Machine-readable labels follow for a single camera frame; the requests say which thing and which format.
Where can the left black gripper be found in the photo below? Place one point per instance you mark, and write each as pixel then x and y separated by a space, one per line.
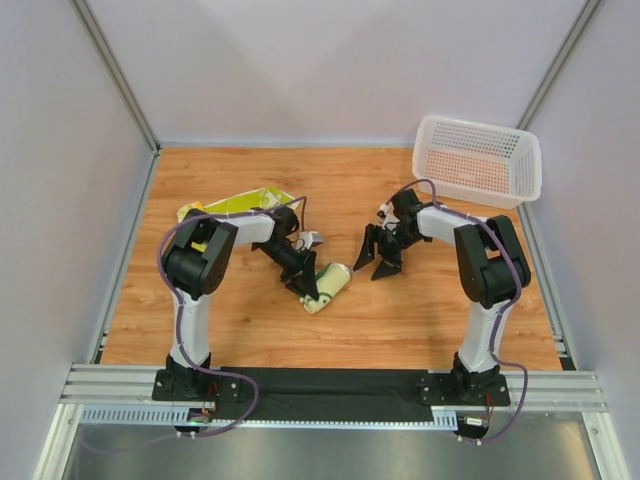
pixel 300 269

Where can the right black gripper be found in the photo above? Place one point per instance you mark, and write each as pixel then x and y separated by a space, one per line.
pixel 385 244

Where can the green patterned towel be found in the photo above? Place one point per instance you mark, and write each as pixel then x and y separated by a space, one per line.
pixel 330 280

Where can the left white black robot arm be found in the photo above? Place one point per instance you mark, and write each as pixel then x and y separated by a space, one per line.
pixel 193 262

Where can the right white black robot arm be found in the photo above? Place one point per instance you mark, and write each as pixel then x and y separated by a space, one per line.
pixel 493 271

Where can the yellow green towel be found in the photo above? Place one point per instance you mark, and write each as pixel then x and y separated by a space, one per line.
pixel 250 200

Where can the black cloth strip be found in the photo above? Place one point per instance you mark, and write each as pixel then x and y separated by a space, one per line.
pixel 337 395

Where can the white perforated plastic basket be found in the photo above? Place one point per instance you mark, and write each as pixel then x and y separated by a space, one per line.
pixel 477 162

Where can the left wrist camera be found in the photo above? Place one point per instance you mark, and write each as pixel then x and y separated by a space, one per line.
pixel 311 239

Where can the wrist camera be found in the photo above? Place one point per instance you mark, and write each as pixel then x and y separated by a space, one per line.
pixel 311 239
pixel 387 220

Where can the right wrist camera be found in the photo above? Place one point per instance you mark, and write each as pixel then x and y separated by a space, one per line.
pixel 387 220

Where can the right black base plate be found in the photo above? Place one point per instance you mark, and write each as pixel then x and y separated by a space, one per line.
pixel 460 389

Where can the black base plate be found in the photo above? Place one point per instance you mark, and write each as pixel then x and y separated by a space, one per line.
pixel 194 386
pixel 460 389

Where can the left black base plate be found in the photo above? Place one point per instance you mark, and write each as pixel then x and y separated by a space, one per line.
pixel 194 386

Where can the grey slotted cable duct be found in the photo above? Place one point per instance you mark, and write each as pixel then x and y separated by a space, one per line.
pixel 185 417

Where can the aluminium front rail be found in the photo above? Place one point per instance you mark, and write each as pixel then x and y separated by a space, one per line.
pixel 553 391

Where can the right aluminium frame post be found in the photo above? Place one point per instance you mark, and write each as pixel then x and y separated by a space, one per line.
pixel 584 19

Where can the aluminium frame post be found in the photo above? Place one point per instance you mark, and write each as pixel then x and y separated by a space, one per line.
pixel 98 38
pixel 584 19

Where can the left aluminium frame post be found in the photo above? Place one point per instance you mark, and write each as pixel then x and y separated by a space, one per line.
pixel 98 38

